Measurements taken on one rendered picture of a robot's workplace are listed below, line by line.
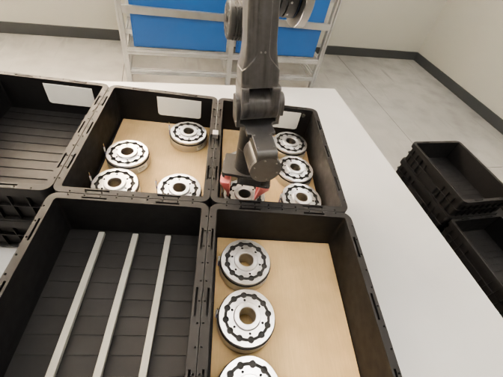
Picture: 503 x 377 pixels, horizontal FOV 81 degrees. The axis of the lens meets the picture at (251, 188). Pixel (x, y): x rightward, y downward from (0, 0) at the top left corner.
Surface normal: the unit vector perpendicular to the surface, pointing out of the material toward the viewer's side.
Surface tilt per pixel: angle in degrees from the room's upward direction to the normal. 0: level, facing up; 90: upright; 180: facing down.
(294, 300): 0
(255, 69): 81
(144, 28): 90
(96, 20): 90
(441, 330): 0
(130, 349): 0
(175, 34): 90
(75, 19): 90
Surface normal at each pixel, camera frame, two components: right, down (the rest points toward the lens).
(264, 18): 0.22, 0.62
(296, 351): 0.15, -0.67
